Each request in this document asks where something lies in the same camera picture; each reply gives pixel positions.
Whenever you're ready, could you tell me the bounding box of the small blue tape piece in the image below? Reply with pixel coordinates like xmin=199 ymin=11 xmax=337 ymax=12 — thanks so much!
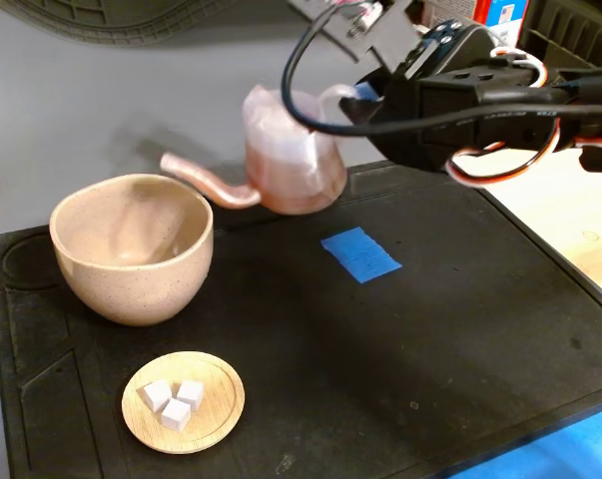
xmin=319 ymin=226 xmax=404 ymax=285

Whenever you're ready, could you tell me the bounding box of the black camera cable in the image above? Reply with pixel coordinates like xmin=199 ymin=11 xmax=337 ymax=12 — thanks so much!
xmin=282 ymin=3 xmax=602 ymax=138

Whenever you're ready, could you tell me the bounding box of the red and blue box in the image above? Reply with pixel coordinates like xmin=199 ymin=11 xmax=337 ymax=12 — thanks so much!
xmin=471 ymin=0 xmax=530 ymax=47

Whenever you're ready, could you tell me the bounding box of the white cube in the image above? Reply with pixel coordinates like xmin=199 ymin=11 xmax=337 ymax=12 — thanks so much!
xmin=175 ymin=379 xmax=206 ymax=413
xmin=160 ymin=398 xmax=193 ymax=432
xmin=137 ymin=379 xmax=173 ymax=415

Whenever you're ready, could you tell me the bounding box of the long blue tape strip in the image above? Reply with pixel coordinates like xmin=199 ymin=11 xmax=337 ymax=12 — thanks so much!
xmin=444 ymin=401 xmax=602 ymax=479

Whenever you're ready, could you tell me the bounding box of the white red black servo wire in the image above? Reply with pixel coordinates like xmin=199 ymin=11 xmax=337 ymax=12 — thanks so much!
xmin=443 ymin=45 xmax=567 ymax=190

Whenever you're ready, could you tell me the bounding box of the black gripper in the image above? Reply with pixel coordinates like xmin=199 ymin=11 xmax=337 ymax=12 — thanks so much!
xmin=337 ymin=22 xmax=574 ymax=175

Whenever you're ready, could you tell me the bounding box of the round wooden plate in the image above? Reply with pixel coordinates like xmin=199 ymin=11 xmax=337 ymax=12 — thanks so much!
xmin=121 ymin=350 xmax=247 ymax=455

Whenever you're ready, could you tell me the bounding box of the grey ribbed rubber mat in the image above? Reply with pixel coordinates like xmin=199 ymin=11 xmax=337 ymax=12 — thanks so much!
xmin=24 ymin=0 xmax=283 ymax=49

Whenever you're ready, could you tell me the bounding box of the black rubber work mat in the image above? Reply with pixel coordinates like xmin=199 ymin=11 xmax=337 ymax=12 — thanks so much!
xmin=0 ymin=159 xmax=602 ymax=479

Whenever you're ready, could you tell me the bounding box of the beige speckled ceramic cup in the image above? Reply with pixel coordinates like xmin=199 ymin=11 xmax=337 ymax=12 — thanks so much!
xmin=49 ymin=173 xmax=216 ymax=328

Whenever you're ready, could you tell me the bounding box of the black plastic crate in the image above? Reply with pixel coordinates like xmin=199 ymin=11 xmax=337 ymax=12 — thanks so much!
xmin=521 ymin=0 xmax=602 ymax=72

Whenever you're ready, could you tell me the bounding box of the pink translucent kettle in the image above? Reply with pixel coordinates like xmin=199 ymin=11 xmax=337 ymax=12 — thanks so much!
xmin=159 ymin=83 xmax=362 ymax=217

